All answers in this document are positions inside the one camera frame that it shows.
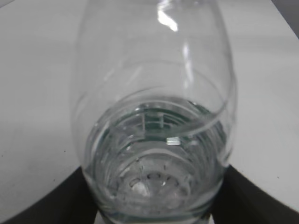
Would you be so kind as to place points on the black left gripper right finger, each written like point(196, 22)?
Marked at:
point(239, 201)

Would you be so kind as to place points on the clear Cestbon water bottle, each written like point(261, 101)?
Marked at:
point(153, 108)

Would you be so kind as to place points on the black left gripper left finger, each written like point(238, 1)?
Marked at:
point(69, 203)

